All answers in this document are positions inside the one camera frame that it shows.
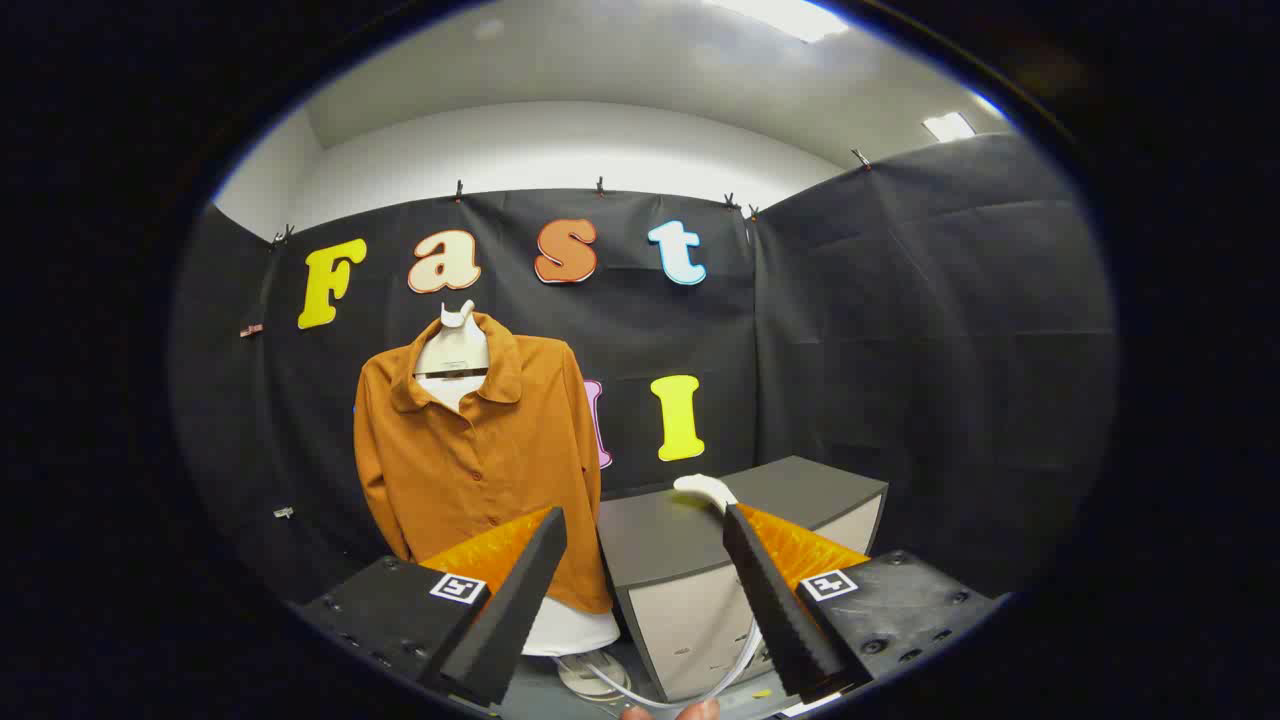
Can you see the grey drawer cabinet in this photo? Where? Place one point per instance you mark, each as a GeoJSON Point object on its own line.
{"type": "Point", "coordinates": [680, 540]}

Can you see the white mannequin torso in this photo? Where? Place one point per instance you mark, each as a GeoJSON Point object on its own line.
{"type": "Point", "coordinates": [575, 630]}

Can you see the ceiling light panel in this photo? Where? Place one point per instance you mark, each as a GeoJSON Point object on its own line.
{"type": "Point", "coordinates": [790, 15]}
{"type": "Point", "coordinates": [948, 127]}

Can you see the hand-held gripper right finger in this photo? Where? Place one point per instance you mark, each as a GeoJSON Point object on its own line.
{"type": "Point", "coordinates": [775, 610]}

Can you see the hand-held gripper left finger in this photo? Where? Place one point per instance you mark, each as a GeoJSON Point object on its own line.
{"type": "Point", "coordinates": [520, 600]}

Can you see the orange button-up shirt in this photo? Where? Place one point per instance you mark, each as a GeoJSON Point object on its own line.
{"type": "Point", "coordinates": [470, 470]}

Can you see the round white floor base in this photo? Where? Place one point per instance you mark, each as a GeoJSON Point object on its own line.
{"type": "Point", "coordinates": [585, 678]}

